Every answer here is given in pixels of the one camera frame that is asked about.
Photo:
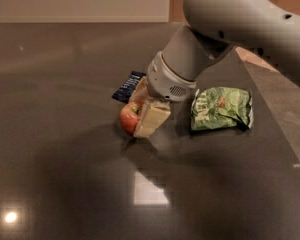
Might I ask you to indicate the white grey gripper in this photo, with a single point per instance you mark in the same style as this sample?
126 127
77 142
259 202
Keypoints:
164 82

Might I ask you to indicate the red apple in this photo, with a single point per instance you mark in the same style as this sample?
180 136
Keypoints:
130 116

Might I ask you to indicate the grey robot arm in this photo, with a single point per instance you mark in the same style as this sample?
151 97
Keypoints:
213 27

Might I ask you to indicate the dark blue rxbar wrapper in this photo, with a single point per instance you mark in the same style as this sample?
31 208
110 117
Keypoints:
125 91

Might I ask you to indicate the green chip bag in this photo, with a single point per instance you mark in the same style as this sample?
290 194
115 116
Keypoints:
221 107

